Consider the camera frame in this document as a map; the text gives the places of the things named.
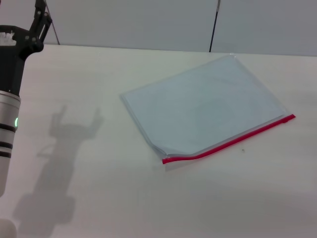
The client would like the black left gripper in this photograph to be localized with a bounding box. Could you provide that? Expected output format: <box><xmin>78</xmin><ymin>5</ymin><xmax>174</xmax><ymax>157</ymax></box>
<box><xmin>0</xmin><ymin>0</ymin><xmax>53</xmax><ymax>97</ymax></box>

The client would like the clear document bag red zip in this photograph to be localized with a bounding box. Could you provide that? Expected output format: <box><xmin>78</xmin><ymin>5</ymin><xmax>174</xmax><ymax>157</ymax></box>
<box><xmin>119</xmin><ymin>53</ymin><xmax>297</xmax><ymax>172</ymax></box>

